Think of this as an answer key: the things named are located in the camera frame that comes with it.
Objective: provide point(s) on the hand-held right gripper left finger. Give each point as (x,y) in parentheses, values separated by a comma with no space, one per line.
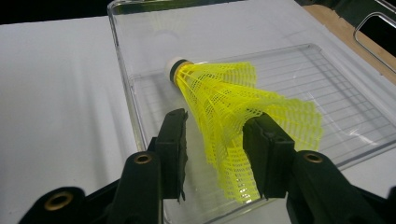
(172,149)

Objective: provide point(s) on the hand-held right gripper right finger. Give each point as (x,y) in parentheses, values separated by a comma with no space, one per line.
(271,155)

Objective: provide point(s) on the yellow plastic shuttlecock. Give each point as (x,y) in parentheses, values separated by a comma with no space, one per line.
(214,93)
(306,124)
(267,99)

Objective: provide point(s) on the clear plastic container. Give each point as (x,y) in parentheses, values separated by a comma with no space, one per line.
(342,102)

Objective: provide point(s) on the white table cover sheet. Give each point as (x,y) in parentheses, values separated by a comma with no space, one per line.
(46,93)

